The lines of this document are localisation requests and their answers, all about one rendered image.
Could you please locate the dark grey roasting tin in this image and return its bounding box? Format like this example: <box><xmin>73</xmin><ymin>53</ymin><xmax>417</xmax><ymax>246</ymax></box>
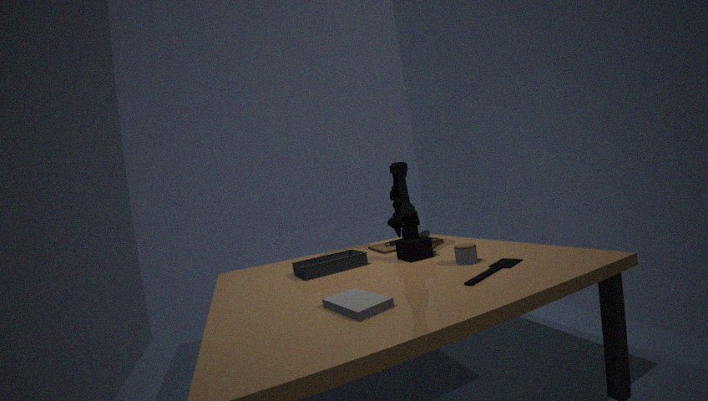
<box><xmin>291</xmin><ymin>249</ymin><xmax>368</xmax><ymax>281</ymax></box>

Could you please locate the wooden board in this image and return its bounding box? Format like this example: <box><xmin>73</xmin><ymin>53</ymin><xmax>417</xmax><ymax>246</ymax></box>
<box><xmin>368</xmin><ymin>237</ymin><xmax>443</xmax><ymax>254</ymax></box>

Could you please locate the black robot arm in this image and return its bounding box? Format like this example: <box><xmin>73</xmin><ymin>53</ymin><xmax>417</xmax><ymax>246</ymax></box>
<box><xmin>388</xmin><ymin>161</ymin><xmax>421</xmax><ymax>241</ymax></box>

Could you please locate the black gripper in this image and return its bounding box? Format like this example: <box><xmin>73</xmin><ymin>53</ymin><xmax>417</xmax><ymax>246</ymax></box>
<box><xmin>391</xmin><ymin>211</ymin><xmax>401</xmax><ymax>237</ymax></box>

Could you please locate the dark grey cylinder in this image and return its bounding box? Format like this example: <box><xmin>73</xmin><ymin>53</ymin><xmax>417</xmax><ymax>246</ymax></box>
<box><xmin>454</xmin><ymin>242</ymin><xmax>478</xmax><ymax>266</ymax></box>

